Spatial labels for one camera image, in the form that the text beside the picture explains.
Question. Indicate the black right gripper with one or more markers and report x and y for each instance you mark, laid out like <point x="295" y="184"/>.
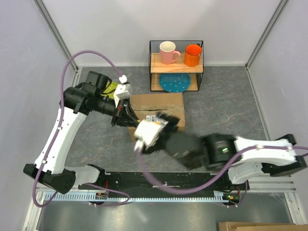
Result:
<point x="172" y="125"/>

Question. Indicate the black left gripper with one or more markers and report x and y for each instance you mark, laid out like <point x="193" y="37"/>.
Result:
<point x="124" y="110"/>

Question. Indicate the brown cardboard express box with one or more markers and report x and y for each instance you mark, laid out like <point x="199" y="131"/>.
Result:
<point x="146" y="106"/>

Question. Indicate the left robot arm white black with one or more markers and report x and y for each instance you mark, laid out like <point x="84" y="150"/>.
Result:
<point x="48" y="169"/>

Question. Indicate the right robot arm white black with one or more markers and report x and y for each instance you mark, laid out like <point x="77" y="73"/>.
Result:
<point x="242" y="158"/>

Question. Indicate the green dotted plate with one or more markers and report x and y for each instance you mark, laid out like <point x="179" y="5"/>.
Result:
<point x="110" y="89"/>

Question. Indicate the blue dotted plate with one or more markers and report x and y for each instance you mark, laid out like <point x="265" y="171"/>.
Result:
<point x="174" y="83"/>

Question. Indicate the orange mug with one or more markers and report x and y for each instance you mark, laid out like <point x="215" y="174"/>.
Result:
<point x="192" y="55"/>

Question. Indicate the pink mug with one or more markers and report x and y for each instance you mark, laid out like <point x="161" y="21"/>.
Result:
<point x="168" y="52"/>

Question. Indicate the cardboard sheet corner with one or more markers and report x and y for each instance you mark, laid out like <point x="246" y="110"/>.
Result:
<point x="247" y="226"/>

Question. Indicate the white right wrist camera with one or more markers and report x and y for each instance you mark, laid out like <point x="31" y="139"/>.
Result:
<point x="146" y="135"/>

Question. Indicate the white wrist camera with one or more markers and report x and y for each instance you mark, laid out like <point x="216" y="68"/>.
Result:
<point x="146" y="135"/>
<point x="123" y="91"/>

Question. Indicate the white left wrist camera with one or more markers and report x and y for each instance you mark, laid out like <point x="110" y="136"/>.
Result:
<point x="123" y="91"/>

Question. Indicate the black wire wooden shelf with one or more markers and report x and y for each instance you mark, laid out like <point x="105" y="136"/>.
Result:
<point x="156" y="67"/>

